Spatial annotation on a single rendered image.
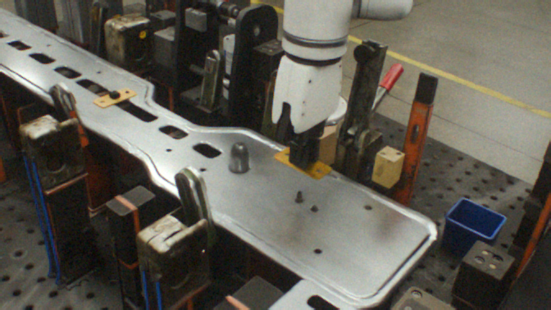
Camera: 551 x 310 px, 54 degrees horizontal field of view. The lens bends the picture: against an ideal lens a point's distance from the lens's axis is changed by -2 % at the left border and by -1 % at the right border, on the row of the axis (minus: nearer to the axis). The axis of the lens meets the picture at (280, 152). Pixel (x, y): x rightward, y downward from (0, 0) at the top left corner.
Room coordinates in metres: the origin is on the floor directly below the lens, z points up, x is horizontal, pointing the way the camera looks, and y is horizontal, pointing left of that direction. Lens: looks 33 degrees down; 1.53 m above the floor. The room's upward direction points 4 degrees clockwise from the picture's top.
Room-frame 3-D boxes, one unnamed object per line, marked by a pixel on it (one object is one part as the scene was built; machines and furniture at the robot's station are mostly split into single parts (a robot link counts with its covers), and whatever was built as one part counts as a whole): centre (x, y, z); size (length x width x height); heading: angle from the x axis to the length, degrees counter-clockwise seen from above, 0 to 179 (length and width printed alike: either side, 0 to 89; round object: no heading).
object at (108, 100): (0.95, 0.34, 1.01); 0.08 x 0.04 x 0.01; 142
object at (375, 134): (0.80, -0.13, 0.88); 0.07 x 0.06 x 0.35; 143
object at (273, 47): (0.99, 0.03, 0.91); 0.07 x 0.05 x 0.42; 143
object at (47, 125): (0.78, 0.40, 0.87); 0.12 x 0.09 x 0.35; 143
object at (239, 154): (0.75, 0.07, 1.02); 0.03 x 0.03 x 0.07
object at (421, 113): (0.73, -0.21, 0.95); 0.03 x 0.01 x 0.50; 53
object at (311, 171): (0.67, -0.03, 1.08); 0.08 x 0.04 x 0.01; 53
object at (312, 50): (0.67, -0.03, 1.26); 0.09 x 0.08 x 0.03; 143
